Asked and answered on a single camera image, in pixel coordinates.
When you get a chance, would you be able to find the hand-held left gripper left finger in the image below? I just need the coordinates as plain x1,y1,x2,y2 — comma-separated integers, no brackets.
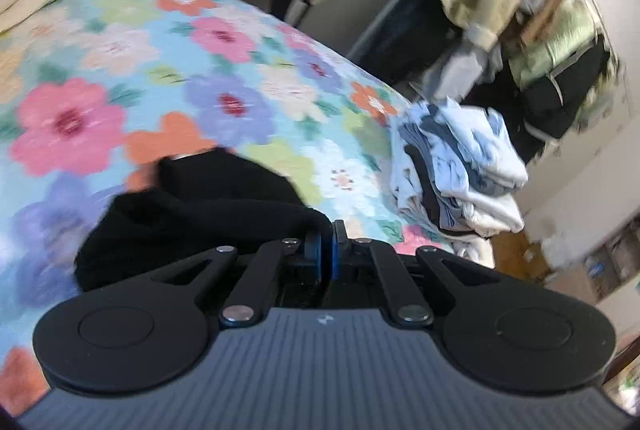
150,230,325,328

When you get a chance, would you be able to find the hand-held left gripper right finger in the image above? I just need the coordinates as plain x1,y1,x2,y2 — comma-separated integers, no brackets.
327,220,501,327

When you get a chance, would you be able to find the black garment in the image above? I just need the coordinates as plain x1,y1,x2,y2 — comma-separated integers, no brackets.
74,147,331,293

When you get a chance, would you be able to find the stack of folded clothes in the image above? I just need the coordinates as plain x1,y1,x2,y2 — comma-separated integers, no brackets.
389,98,530,261

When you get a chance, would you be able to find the floral bed sheet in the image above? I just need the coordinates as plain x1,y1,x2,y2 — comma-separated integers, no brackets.
0,0,453,403

